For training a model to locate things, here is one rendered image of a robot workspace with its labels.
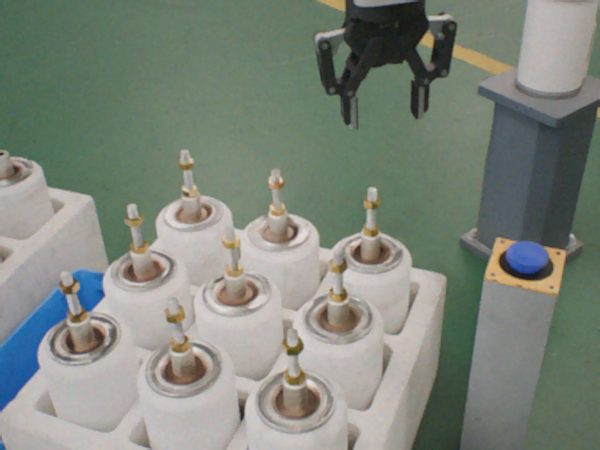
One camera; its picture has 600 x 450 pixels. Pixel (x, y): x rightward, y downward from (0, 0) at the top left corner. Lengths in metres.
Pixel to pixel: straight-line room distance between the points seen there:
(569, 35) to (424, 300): 0.42
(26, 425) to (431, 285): 0.49
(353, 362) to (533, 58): 0.54
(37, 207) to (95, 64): 0.99
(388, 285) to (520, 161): 0.39
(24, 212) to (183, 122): 0.68
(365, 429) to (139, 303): 0.28
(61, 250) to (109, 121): 0.68
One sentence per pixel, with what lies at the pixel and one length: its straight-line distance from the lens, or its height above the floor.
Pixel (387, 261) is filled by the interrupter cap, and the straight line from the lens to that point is 0.87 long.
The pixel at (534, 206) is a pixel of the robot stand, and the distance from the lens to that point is 1.20.
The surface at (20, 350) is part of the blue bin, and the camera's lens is 1.07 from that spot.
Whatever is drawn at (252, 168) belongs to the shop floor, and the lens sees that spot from 1.52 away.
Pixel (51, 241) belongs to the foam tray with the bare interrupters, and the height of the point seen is 0.17.
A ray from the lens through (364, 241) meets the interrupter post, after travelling 0.86.
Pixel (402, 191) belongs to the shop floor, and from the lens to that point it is 1.44.
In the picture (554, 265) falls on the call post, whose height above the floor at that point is 0.31.
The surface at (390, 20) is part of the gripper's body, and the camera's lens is 0.70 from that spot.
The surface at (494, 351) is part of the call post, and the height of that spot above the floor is 0.22.
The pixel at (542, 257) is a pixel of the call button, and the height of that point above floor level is 0.33.
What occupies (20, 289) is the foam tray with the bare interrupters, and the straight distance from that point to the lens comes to 1.08.
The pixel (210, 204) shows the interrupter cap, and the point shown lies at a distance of 0.97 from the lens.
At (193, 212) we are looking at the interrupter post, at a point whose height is 0.26.
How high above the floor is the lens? 0.80
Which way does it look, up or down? 36 degrees down
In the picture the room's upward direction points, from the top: 2 degrees counter-clockwise
